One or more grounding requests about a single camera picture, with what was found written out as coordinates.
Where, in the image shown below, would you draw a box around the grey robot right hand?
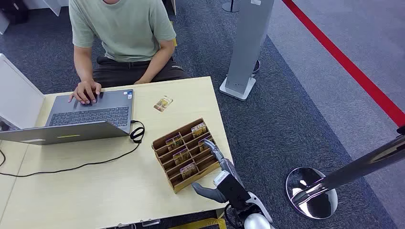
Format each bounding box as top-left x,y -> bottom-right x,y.
191,139 -> 251,208

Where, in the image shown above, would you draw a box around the person's right hand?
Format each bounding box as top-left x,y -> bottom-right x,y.
68,80 -> 102,105

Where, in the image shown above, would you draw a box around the loose gold printed card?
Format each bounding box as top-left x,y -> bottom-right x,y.
153,95 -> 174,113

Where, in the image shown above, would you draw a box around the cardboard card holder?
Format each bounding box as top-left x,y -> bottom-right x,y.
151,117 -> 222,194

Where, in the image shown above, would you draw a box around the person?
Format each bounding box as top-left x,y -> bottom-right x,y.
68,0 -> 191,105

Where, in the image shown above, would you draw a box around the grey laptop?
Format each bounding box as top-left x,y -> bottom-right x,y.
0,89 -> 135,146

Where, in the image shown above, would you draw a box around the yellow floor tape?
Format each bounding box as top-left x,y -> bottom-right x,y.
169,218 -> 227,229

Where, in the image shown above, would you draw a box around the white partition board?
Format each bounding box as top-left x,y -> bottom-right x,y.
0,53 -> 46,130

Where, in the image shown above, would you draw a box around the white cabinet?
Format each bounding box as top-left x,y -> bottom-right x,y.
22,0 -> 70,17

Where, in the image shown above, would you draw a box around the black bag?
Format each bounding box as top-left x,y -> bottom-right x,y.
0,0 -> 30,25

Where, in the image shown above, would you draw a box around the grey standing pillar kiosk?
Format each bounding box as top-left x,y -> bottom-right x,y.
219,0 -> 275,102

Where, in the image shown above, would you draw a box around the grey round stand base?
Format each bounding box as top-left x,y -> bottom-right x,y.
221,0 -> 241,13

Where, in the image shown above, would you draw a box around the red floor tape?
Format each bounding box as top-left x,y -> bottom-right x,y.
281,0 -> 405,128

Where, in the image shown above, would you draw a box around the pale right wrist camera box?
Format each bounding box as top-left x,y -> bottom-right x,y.
213,170 -> 230,188

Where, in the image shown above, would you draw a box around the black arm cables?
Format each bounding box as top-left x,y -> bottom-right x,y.
224,204 -> 246,229

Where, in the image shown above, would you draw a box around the black laptop cable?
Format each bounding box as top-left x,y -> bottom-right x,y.
0,120 -> 146,177

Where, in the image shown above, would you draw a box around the chrome stanchion post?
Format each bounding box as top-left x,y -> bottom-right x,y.
285,125 -> 405,220

